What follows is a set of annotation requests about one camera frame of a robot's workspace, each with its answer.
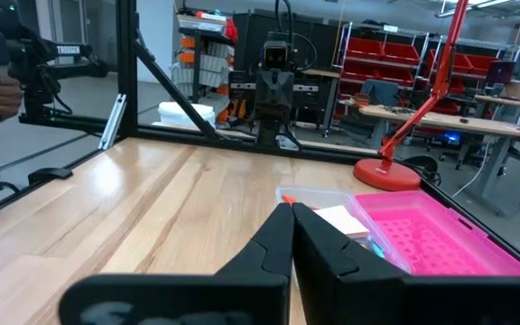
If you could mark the teal pen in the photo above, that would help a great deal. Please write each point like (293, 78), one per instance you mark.
(376, 249)

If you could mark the silver aluminium bracket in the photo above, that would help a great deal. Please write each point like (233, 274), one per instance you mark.
(113, 122)

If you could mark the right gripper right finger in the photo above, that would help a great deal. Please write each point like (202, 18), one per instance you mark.
(377, 298)

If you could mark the orange eraser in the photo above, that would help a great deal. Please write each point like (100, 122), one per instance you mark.
(289, 199)

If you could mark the black table clamp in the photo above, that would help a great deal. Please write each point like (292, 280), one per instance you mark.
(50, 175)

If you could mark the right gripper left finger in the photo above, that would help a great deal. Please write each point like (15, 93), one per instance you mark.
(197, 298)

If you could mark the pale pink sticky notepad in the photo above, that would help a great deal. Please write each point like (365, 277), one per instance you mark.
(341, 221)

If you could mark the shelf with orange bins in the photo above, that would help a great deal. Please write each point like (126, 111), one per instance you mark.
(206, 63)

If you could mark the black cabinet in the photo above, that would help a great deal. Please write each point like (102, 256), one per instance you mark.
(323, 54)

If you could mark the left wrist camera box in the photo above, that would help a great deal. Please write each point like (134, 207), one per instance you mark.
(275, 54)

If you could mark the white bucket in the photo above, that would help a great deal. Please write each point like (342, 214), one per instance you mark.
(183, 115)

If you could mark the wooden workbench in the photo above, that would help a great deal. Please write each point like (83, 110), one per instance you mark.
(467, 121)

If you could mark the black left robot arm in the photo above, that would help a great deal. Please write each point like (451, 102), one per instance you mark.
(269, 126)

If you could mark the clear pencil box pink lid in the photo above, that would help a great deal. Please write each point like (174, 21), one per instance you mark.
(431, 234)

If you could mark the metal rack red bins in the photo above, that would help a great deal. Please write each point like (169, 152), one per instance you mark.
(377, 49)

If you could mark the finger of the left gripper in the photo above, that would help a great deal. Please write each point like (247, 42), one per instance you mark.
(264, 90)
(283, 90)

